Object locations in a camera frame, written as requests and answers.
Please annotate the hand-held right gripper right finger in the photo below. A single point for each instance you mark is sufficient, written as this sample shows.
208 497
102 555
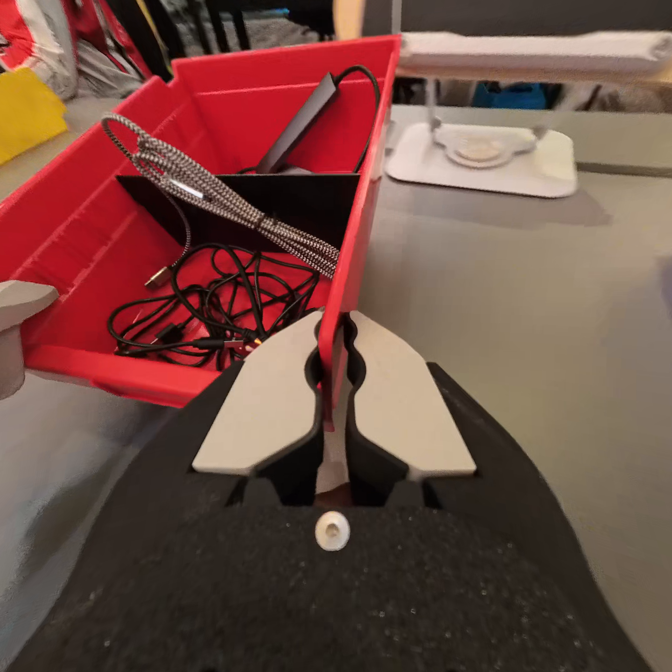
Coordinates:
413 420

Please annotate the grey desk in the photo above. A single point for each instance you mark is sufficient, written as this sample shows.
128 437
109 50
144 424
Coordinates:
504 315

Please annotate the white folding stand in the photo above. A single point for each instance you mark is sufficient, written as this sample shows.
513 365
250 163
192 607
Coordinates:
483 168

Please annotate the yellow plastic bin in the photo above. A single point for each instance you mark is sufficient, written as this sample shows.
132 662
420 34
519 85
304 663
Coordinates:
26 110

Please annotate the red plastic bin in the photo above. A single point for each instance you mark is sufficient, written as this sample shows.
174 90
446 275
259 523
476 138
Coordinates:
63 210

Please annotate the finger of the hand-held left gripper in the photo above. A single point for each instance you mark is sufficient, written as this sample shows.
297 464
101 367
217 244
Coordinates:
21 305

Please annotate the red white printed bag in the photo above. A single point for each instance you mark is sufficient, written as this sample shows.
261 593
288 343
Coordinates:
42 42

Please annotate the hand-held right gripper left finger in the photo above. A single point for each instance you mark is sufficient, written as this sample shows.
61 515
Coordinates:
257 420

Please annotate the black divider in red bin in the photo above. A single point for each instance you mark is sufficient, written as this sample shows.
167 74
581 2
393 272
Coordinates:
284 205

